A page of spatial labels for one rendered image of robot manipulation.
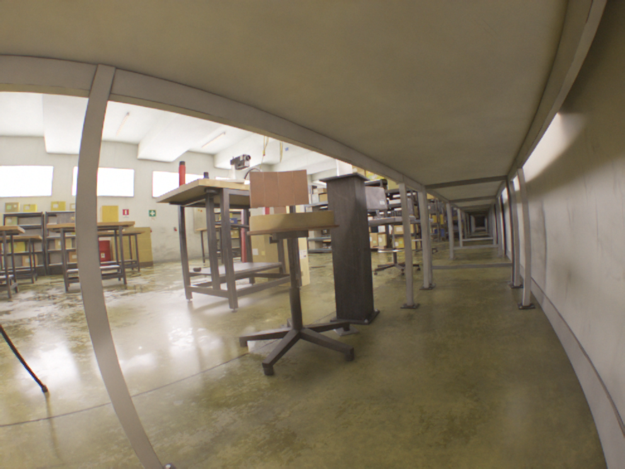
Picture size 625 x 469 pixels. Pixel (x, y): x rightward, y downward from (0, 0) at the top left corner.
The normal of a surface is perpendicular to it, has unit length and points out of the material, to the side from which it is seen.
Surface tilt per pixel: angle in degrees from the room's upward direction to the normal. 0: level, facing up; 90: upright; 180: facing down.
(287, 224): 90
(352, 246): 90
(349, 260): 90
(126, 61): 180
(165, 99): 90
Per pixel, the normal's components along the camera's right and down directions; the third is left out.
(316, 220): 0.25, -0.03
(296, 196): -0.05, 0.00
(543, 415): -0.08, -1.00
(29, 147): 0.80, -0.07
